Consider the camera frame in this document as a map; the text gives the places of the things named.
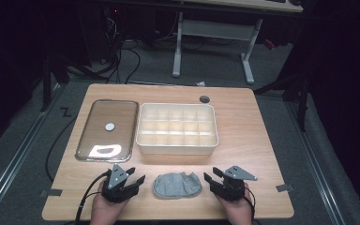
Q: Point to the grey sock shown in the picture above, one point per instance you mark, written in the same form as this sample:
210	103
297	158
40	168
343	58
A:
176	186

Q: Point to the white compartment storage box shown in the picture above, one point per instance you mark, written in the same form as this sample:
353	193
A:
176	129

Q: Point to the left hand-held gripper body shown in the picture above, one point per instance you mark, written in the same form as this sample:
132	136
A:
115	179

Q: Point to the clear lid with metal rim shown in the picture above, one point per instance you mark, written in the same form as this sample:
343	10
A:
106	137

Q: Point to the white-legged desk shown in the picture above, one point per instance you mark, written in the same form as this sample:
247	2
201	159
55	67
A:
214	29

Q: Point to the person's left hand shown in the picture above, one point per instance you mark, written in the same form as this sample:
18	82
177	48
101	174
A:
104	211

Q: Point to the white paper scrap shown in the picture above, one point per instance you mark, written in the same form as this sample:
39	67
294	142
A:
201	83

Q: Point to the metal floor rail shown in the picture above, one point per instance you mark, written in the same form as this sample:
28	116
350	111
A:
315	162
15	153

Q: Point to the dark keyboard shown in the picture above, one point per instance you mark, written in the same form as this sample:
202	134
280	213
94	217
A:
276	1

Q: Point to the dark computer mouse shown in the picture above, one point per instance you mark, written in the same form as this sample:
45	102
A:
295	2

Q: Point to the person's right hand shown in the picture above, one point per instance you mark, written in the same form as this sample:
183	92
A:
239	211

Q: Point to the grey tape piece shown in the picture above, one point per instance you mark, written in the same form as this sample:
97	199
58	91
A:
284	187
52	192

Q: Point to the black metal stand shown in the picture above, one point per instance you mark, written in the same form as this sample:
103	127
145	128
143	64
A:
47	81
301	97

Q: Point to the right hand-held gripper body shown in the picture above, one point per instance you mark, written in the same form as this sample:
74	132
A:
232	187

